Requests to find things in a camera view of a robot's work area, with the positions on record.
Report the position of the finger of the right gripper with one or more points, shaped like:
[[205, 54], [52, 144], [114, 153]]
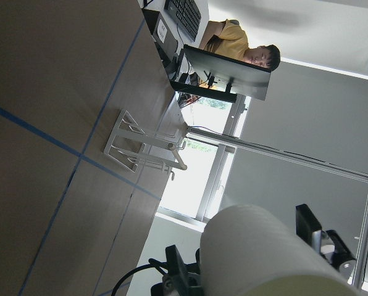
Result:
[[308, 227], [182, 278]]

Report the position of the white plastic cup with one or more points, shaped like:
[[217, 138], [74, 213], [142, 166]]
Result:
[[245, 250]]

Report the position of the black computer monitor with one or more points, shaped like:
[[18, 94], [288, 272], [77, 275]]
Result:
[[225, 78]]

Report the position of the person in yellow shirt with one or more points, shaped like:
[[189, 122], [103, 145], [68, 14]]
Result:
[[227, 38]]

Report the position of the black box with label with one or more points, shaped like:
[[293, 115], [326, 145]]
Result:
[[164, 40]]

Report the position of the black keyboard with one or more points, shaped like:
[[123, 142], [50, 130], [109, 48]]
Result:
[[186, 15]]

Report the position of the aluminium frame post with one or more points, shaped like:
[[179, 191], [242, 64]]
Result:
[[280, 154]]

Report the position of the white wire cup rack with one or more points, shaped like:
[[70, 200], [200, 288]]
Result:
[[128, 141]]

